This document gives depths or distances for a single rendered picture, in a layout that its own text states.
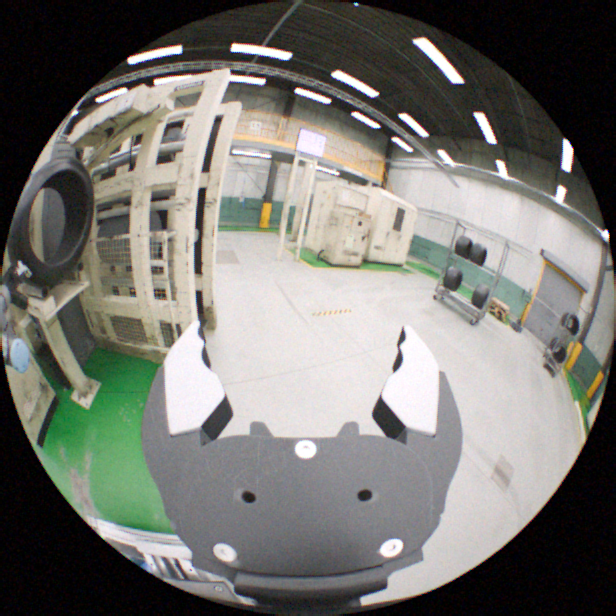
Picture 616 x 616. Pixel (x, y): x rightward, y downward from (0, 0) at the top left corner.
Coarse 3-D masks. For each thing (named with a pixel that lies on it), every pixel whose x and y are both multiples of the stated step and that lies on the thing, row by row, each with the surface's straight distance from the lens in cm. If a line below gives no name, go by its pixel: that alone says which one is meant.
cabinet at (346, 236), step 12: (336, 216) 448; (348, 216) 438; (336, 228) 441; (348, 228) 443; (360, 228) 465; (324, 240) 474; (336, 240) 436; (348, 240) 450; (360, 240) 473; (324, 252) 470; (336, 252) 439; (348, 252) 459; (360, 252) 483; (336, 264) 451; (348, 264) 471; (360, 264) 496
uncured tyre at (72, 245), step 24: (48, 168) 108; (72, 168) 114; (24, 192) 105; (72, 192) 142; (24, 216) 101; (72, 216) 144; (24, 240) 100; (72, 240) 140; (24, 264) 102; (48, 264) 105; (72, 264) 114
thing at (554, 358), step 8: (568, 312) 686; (560, 320) 741; (568, 320) 635; (576, 320) 674; (584, 320) 636; (568, 328) 637; (576, 328) 676; (552, 336) 744; (560, 336) 620; (568, 336) 754; (552, 344) 678; (560, 344) 635; (552, 352) 623; (560, 352) 720; (552, 360) 728; (560, 360) 671; (560, 368) 638; (552, 376) 653
